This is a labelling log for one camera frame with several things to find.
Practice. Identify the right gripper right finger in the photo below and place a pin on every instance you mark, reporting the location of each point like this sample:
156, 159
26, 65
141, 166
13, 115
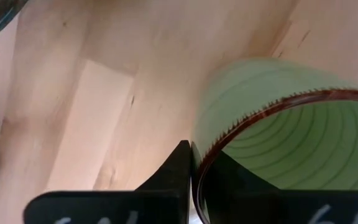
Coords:
291, 208

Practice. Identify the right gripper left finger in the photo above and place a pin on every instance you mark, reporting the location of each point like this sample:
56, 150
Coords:
135, 208

